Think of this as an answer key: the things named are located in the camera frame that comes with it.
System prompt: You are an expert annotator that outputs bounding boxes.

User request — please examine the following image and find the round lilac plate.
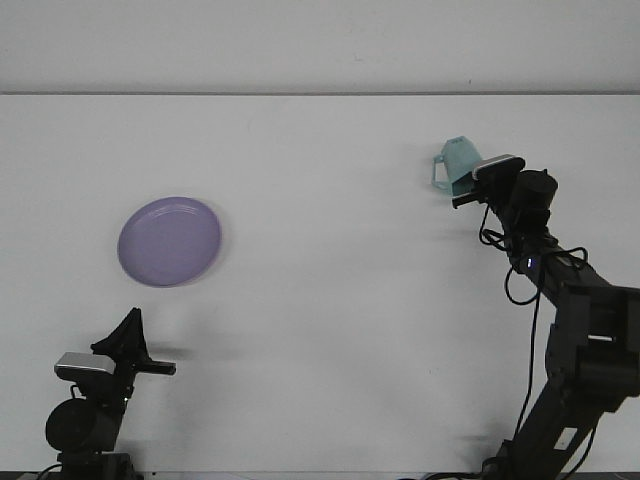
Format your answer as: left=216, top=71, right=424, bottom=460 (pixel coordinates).
left=117, top=195, right=224, bottom=288

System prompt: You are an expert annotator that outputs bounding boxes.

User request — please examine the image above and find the pale blue hexagonal cup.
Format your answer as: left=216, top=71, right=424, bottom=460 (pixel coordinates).
left=431, top=135, right=485, bottom=199

